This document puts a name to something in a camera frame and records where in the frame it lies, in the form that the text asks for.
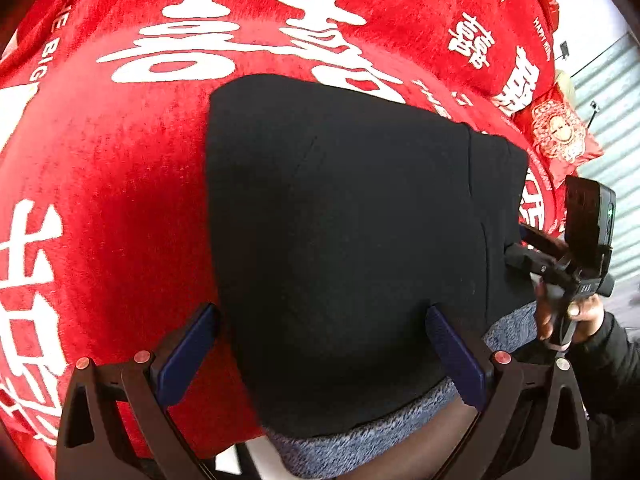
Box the person's right forearm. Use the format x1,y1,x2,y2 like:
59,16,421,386
570,310,640,480

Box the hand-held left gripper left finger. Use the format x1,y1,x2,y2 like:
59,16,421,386
55,302,221,480

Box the black pants with grey lining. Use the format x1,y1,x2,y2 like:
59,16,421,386
204,73,540,479

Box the red printed blanket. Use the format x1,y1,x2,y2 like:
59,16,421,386
0,0,576,466

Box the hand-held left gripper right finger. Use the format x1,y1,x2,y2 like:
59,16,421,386
424,304,592,480

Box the person's right hand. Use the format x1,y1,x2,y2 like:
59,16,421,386
533,281,605,346

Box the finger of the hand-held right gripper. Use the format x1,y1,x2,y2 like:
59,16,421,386
504,242,558,282
518,224,569,261

